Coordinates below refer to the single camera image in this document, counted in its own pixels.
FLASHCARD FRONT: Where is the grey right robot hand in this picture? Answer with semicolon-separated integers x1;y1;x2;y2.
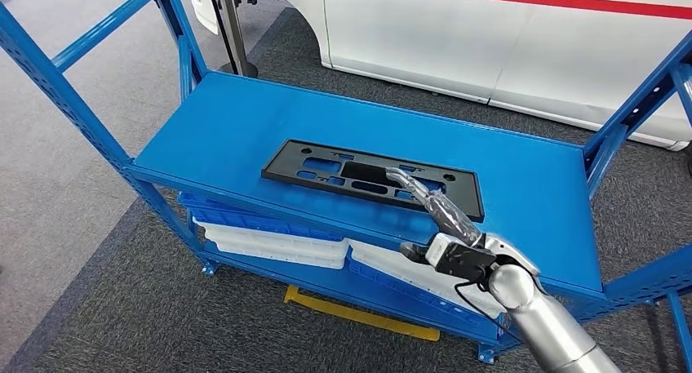
385;167;484;248

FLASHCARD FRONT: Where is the black plastic panel part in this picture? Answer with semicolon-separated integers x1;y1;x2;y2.
260;139;486;224

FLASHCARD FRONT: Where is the blue metal shelf rack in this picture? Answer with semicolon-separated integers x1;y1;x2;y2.
0;0;692;366

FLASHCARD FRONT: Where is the yellow floor tape strip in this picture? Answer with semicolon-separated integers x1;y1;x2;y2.
283;285;441;343

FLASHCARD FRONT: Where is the white car with red stripe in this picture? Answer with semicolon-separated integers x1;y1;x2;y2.
188;0;692;153

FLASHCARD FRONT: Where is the silver stanchion pole with base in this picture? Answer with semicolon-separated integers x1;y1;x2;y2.
215;0;260;80

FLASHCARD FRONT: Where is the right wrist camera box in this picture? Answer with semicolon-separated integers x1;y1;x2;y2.
424;232;499;284

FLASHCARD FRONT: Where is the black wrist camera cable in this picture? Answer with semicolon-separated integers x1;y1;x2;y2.
453;281;520;344

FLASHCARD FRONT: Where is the thin black cable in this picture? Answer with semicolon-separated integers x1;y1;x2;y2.
204;0;239;74

